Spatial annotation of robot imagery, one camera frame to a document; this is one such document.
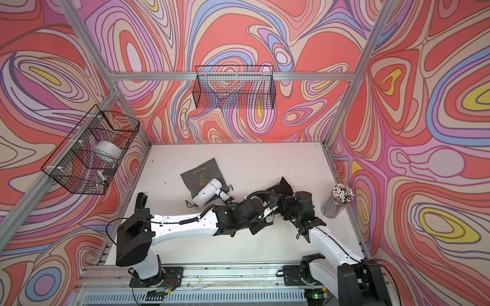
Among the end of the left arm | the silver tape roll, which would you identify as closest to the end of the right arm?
the end of the left arm

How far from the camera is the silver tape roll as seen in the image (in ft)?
2.44

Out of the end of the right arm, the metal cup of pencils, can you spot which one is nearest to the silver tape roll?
the end of the right arm

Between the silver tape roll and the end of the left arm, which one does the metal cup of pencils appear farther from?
the silver tape roll

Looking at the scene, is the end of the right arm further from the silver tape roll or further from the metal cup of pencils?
the silver tape roll
